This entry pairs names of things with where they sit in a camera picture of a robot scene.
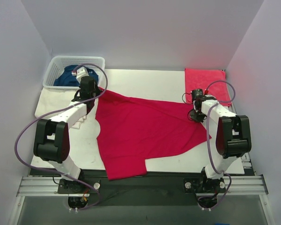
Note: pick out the folded white t-shirt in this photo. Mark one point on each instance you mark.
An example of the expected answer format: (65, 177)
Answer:
(51, 100)

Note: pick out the pink microfiber towel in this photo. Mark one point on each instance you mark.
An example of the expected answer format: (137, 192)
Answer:
(201, 79)

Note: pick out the white plastic laundry basket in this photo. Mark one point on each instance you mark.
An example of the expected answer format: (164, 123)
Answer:
(57, 65)

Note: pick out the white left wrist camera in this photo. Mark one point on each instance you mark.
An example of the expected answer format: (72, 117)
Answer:
(80, 73)

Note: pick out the aluminium mounting rail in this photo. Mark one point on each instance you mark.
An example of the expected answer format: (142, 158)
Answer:
(237, 185)

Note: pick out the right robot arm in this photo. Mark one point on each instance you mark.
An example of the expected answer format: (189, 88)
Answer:
(233, 134)

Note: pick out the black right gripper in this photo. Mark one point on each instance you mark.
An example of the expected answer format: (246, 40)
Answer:
(196, 116)

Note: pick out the crimson red t-shirt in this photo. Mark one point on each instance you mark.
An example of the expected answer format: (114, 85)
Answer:
(133, 130)

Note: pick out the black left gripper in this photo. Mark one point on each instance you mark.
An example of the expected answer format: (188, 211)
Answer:
(88, 82)

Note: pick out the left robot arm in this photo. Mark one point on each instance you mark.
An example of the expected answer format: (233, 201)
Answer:
(52, 142)

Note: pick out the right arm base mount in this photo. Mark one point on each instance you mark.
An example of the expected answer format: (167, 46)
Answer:
(201, 185)

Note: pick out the blue t-shirt in basket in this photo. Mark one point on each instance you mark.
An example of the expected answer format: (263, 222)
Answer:
(68, 80)

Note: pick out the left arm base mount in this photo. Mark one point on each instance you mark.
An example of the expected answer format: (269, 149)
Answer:
(74, 187)

